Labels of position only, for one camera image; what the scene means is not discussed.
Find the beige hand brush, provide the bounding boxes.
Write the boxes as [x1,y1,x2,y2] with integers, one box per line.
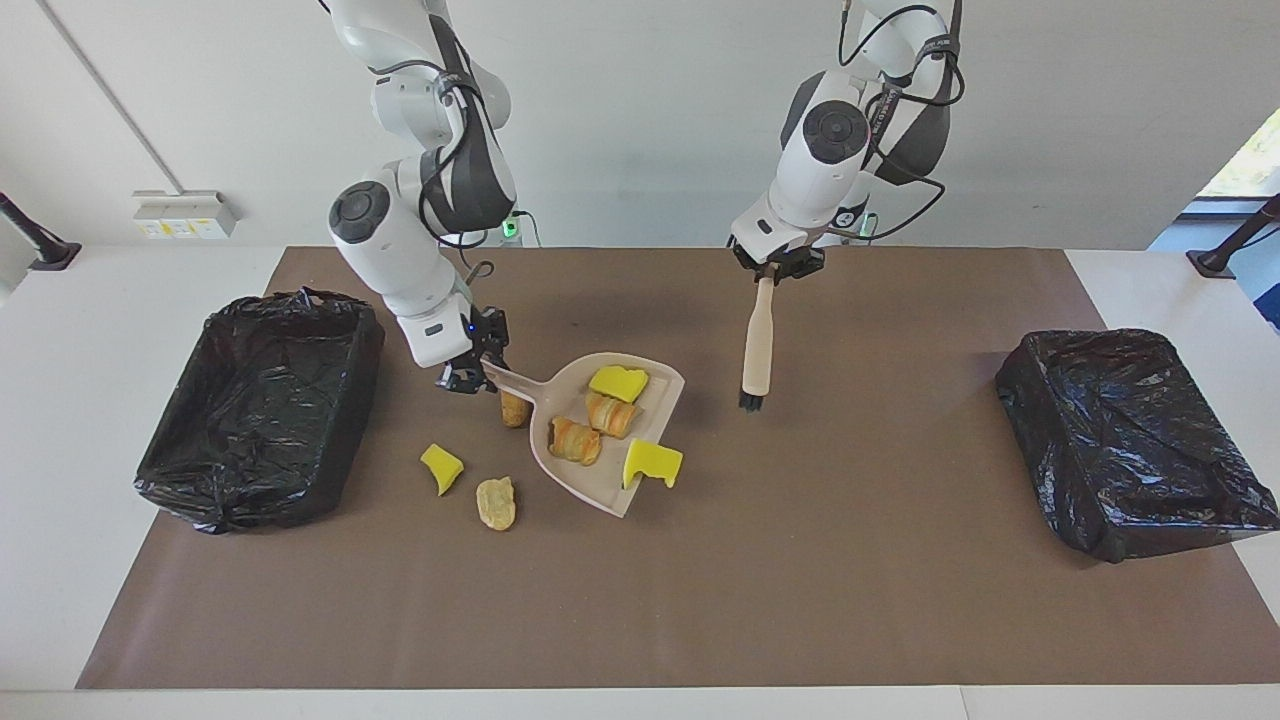
[739,262,777,413]

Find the beige plastic dustpan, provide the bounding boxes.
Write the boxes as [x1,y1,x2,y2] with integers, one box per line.
[480,352,687,519]

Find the small yellow sponge wedge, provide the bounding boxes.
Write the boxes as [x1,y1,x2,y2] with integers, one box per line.
[420,443,466,497]

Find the pale bread piece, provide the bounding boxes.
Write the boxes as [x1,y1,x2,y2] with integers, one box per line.
[476,477,517,532]

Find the orange striped croissant piece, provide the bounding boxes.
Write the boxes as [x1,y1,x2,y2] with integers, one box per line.
[585,390,641,439]
[548,415,604,467]

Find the yellow rectangular sponge piece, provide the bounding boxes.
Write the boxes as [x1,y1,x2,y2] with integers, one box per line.
[588,365,650,404]

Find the yellow notched sponge piece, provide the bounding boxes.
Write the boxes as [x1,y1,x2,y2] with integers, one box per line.
[622,438,685,491]

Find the black bag lined bin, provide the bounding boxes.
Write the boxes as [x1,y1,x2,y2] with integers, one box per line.
[134,287,386,535]
[995,328,1280,564]

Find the brown table mat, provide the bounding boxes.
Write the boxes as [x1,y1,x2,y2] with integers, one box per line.
[76,247,1280,691]

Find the black stand with base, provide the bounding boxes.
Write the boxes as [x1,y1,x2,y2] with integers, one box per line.
[0,190,83,272]
[1186,193,1280,279]

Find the bright window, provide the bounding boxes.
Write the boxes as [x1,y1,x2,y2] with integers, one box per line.
[1197,105,1280,201]

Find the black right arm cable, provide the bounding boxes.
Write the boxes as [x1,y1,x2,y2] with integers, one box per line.
[415,20,521,293]

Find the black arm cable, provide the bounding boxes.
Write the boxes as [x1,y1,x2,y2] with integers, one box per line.
[838,0,966,246]
[415,20,521,293]

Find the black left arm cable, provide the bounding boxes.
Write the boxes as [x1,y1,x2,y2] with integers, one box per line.
[838,0,966,246]

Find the white wall socket box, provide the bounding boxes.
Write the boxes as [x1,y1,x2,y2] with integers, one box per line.
[133,190,239,240]

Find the thin diagonal wall conduit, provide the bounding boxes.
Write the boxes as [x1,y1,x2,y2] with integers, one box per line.
[38,0,183,193]

